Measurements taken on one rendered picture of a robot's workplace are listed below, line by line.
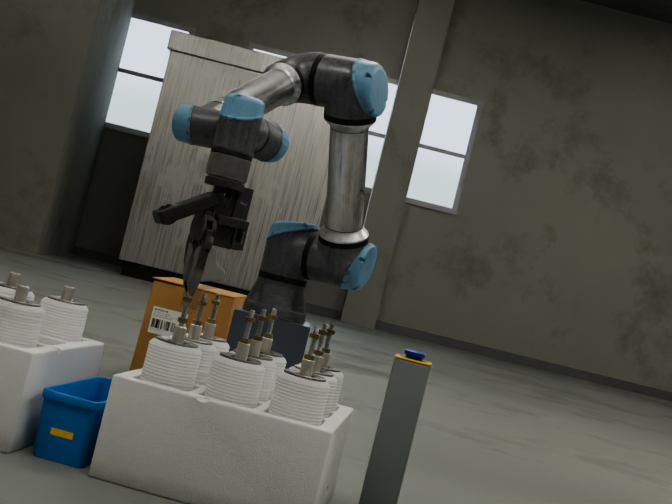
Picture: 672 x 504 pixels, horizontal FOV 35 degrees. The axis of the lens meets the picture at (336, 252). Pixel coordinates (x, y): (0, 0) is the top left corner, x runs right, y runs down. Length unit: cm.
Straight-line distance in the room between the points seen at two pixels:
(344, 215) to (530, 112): 745
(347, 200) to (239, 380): 67
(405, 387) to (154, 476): 50
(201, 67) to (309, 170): 113
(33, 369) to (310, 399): 49
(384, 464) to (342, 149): 71
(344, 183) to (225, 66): 597
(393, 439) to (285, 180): 624
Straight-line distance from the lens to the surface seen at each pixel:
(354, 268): 244
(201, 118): 206
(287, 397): 186
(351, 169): 238
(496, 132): 972
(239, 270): 819
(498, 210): 967
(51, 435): 198
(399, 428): 205
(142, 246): 826
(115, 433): 190
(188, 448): 187
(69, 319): 221
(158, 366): 190
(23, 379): 195
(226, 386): 187
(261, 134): 194
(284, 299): 250
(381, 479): 206
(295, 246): 250
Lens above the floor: 45
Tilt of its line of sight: 1 degrees up
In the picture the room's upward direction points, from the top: 14 degrees clockwise
